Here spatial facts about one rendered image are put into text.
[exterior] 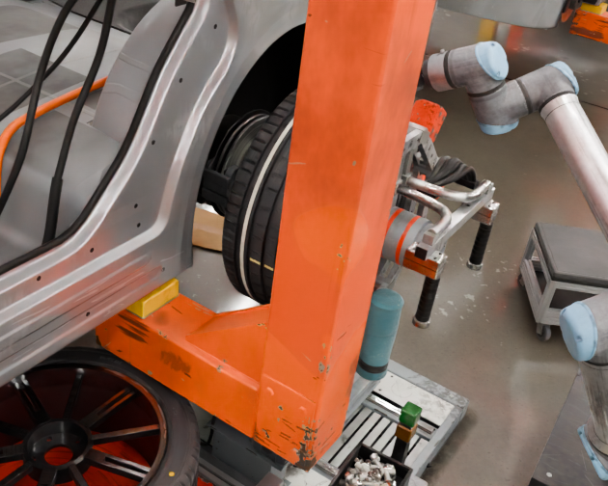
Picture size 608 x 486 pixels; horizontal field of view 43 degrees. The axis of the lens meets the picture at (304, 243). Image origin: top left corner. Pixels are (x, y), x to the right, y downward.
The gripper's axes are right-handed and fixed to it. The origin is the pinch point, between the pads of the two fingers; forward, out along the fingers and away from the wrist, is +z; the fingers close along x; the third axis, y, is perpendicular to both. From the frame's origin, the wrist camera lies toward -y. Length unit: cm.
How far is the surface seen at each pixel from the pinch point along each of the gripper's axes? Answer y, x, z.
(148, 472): -74, -67, 34
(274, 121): -19.0, -1.1, 14.5
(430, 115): 14.6, -11.7, -10.4
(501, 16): 252, -1, 54
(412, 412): -36, -71, -14
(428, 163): 18.5, -25.3, -4.3
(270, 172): -26.9, -12.1, 13.8
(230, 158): -10.7, -9.7, 39.4
